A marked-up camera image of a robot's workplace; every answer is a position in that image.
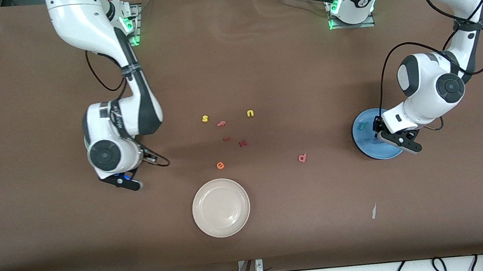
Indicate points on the teal foam letter u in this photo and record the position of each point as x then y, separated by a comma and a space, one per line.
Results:
358, 126

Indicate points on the pink foam letter f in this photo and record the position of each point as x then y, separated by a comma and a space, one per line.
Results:
221, 123

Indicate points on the brown table cover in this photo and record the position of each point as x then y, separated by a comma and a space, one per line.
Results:
260, 61

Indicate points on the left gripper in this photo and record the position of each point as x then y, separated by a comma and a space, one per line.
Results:
376, 125

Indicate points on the yellow foam letter u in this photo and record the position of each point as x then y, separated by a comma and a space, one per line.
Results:
248, 114

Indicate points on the white paper scrap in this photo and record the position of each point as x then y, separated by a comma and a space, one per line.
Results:
374, 212

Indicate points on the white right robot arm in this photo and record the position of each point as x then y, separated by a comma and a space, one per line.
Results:
76, 18

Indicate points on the silver metal bracket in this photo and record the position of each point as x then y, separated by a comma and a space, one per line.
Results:
259, 266

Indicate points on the blue plate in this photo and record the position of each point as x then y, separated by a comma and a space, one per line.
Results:
368, 144

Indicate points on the beige plate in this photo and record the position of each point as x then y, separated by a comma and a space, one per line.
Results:
221, 207

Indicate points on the red foam letter k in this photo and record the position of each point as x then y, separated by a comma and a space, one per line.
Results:
243, 143

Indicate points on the pink foam letter d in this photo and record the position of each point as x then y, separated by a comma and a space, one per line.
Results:
305, 157

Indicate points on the orange foam letter e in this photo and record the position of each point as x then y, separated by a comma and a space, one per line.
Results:
220, 165

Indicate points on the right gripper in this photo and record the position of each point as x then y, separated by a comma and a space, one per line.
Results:
145, 156

